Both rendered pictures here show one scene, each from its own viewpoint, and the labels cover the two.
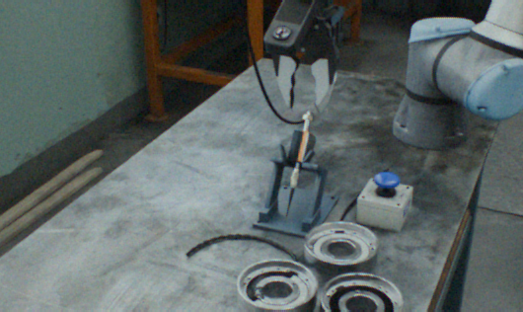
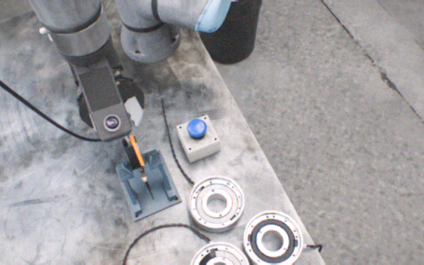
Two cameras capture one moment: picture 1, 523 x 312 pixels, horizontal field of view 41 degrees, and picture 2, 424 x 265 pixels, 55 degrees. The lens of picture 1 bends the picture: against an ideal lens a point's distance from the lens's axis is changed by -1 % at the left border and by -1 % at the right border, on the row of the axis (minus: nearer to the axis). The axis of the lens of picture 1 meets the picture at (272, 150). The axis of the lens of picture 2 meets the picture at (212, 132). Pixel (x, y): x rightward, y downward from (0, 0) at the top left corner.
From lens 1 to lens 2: 0.64 m
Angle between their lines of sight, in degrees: 42
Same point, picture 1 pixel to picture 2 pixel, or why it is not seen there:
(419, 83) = (140, 20)
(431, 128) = (162, 46)
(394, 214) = (215, 146)
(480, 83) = (207, 15)
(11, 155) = not seen: outside the picture
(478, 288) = not seen: hidden behind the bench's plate
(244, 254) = (156, 251)
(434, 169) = (185, 76)
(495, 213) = not seen: hidden behind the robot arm
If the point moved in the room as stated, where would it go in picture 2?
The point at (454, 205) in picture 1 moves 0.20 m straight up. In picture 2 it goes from (226, 101) to (224, 39)
